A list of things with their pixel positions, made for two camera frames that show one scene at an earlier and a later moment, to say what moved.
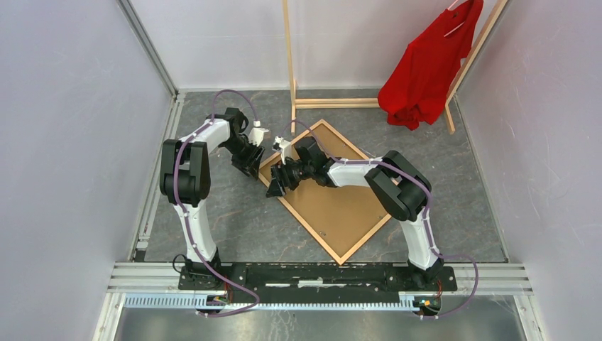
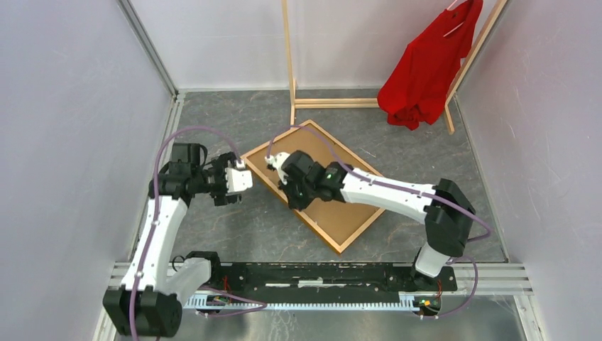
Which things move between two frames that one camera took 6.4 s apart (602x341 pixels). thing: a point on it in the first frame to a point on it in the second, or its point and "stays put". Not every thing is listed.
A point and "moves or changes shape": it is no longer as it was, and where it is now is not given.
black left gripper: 250,165 to 220,163
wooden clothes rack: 374,103 stays put
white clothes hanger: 445,35 stays put
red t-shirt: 414,94 stays put
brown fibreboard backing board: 341,216 moves or changes shape
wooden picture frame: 339,219 moves or changes shape
